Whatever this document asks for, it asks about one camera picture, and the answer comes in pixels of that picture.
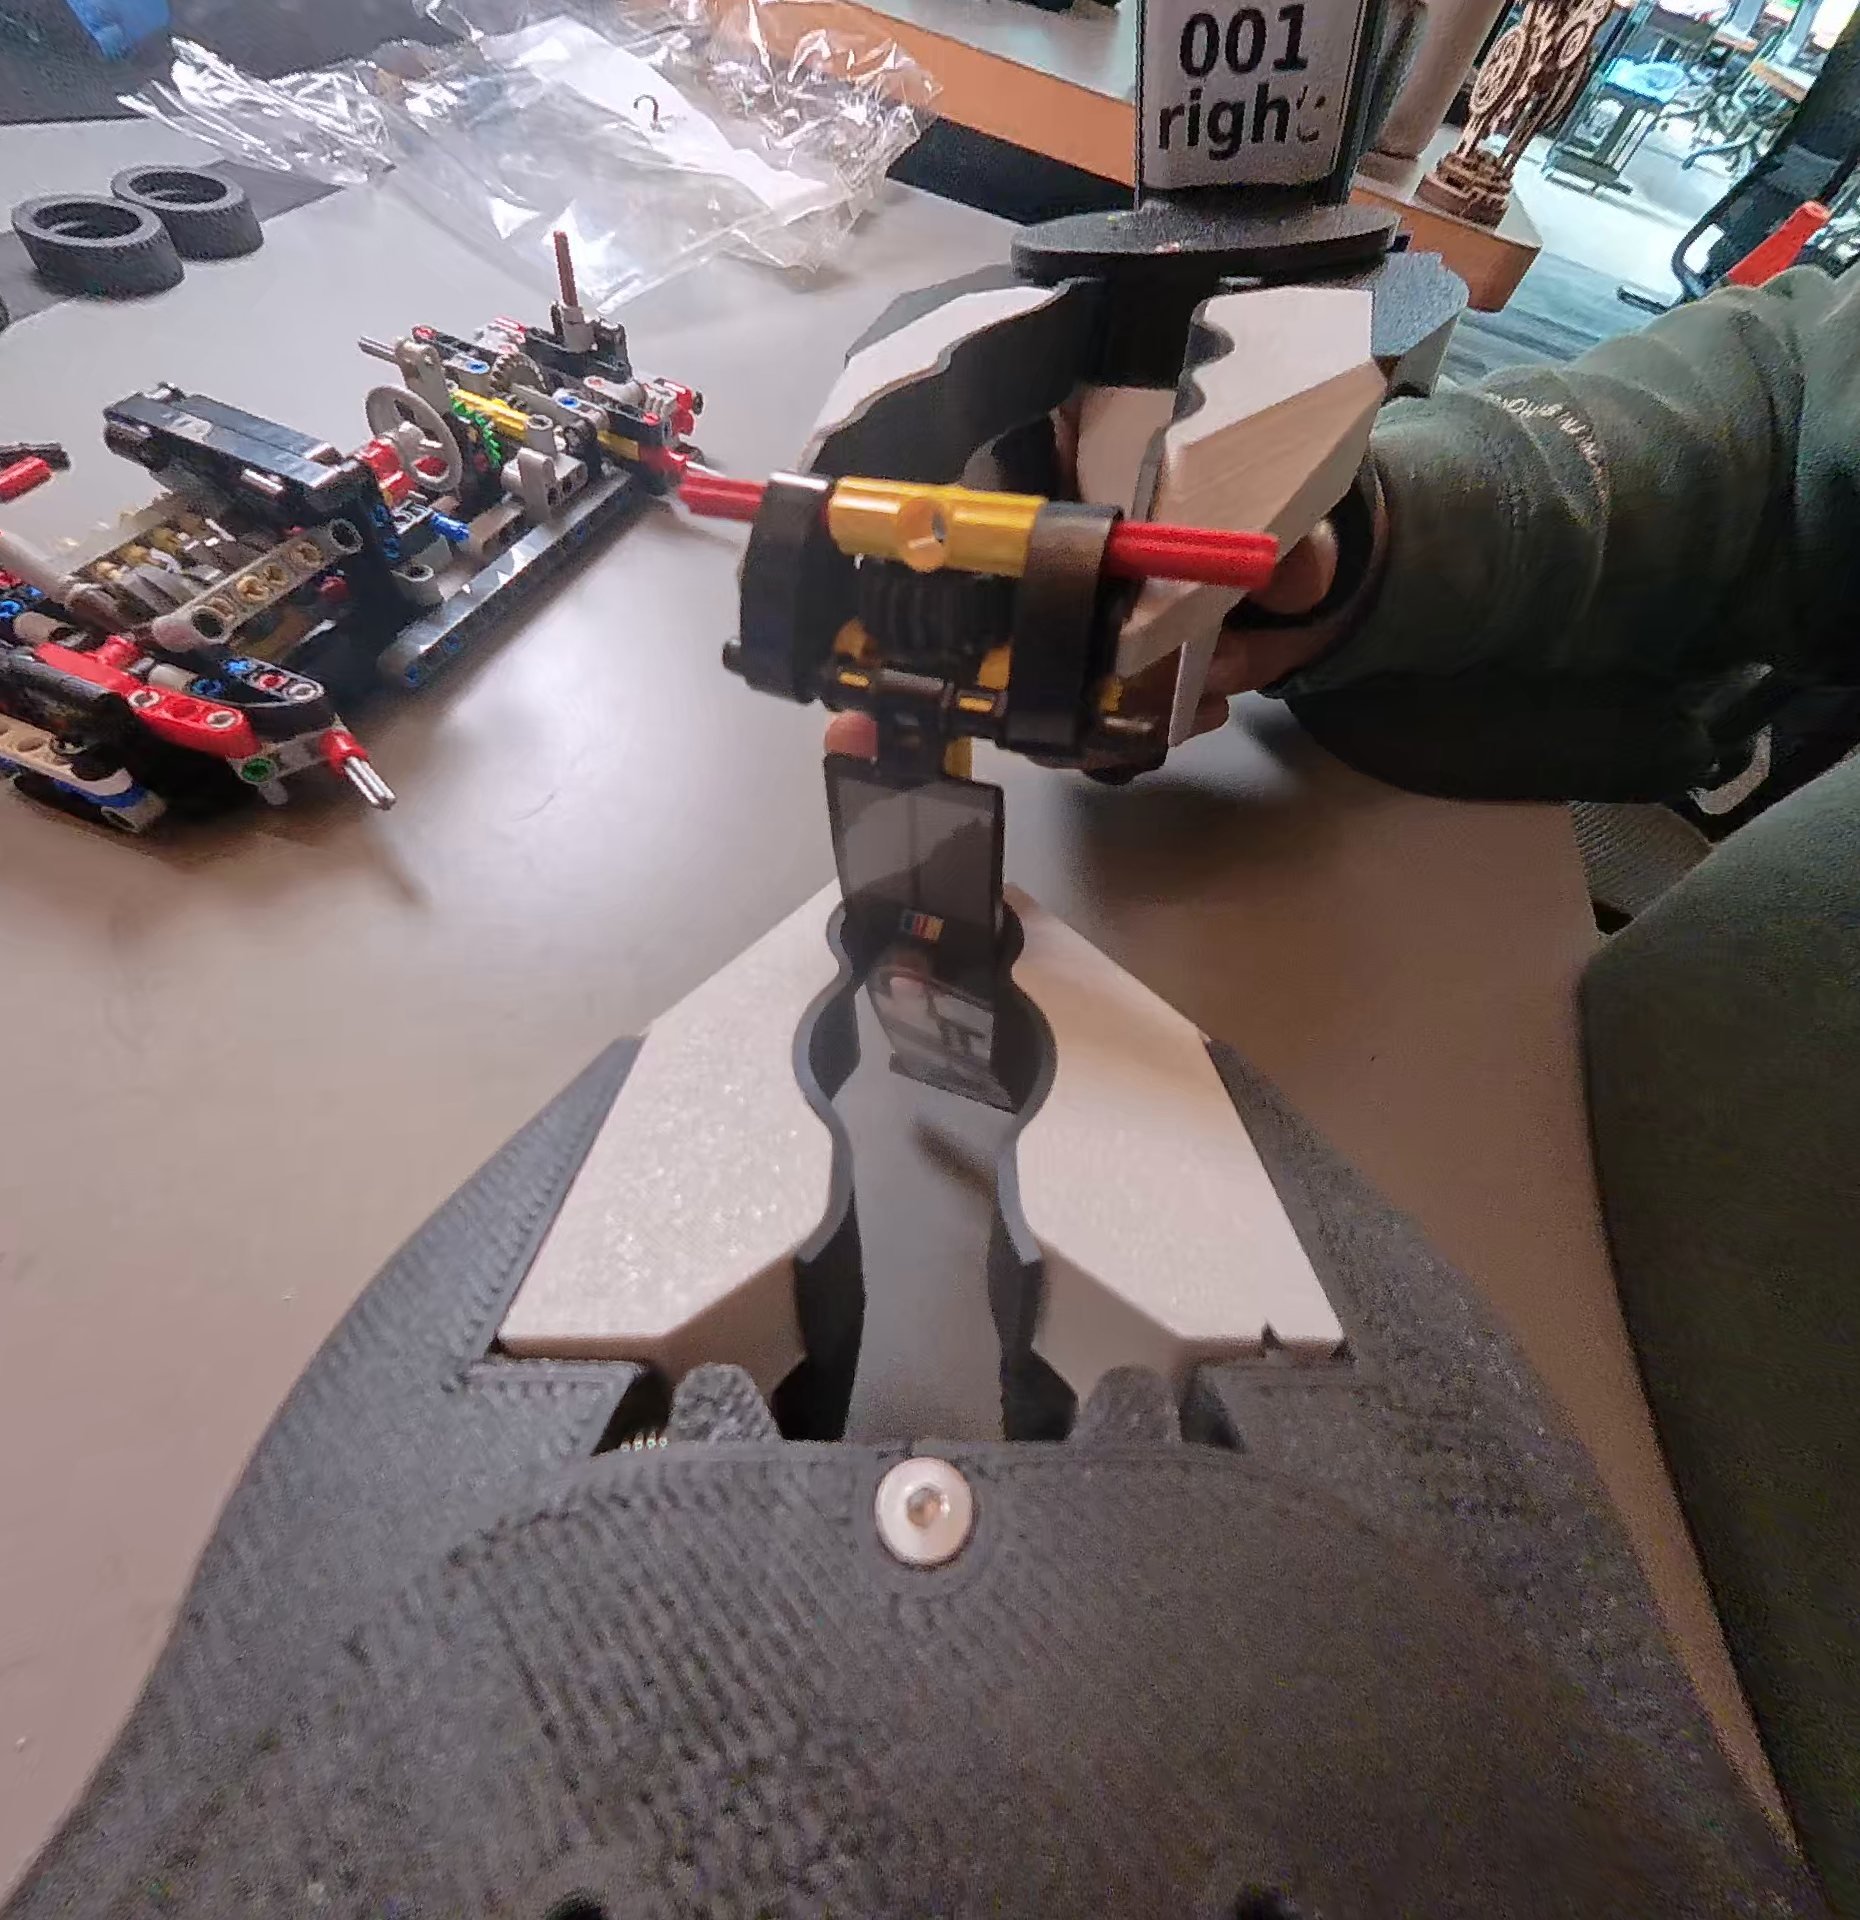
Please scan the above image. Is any lego car chassis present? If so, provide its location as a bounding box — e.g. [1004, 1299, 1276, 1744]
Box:
[0, 231, 711, 834]

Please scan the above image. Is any beige rounded object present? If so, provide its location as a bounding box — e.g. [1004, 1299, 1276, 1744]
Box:
[1371, 0, 1470, 168]

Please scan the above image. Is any small clear plastic bag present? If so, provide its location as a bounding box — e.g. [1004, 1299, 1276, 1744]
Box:
[128, 38, 409, 191]

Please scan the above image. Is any person's green sweatshirt torso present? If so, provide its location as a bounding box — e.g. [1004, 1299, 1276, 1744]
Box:
[1581, 736, 1860, 1920]

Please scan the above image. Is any orange traffic cone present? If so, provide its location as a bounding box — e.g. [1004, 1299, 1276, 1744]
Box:
[1726, 203, 1833, 287]

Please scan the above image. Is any black yellow lego wing assembly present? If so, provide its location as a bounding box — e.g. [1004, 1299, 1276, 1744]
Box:
[676, 471, 1284, 1113]

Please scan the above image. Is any person's right hand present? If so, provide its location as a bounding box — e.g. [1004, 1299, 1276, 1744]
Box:
[826, 401, 1344, 781]

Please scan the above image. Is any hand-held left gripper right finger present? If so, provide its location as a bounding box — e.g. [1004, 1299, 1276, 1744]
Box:
[989, 884, 1351, 1403]

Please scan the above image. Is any crumpled clear plastic bag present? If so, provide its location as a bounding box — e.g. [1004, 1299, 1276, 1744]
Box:
[375, 0, 939, 319]

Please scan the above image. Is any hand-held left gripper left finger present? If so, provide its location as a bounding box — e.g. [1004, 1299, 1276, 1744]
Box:
[495, 899, 871, 1403]

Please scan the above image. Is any wooden gear model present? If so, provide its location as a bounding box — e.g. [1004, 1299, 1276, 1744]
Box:
[1416, 0, 1613, 228]

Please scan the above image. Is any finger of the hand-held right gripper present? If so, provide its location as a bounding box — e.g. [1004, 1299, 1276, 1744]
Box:
[797, 279, 1098, 487]
[1118, 291, 1391, 751]

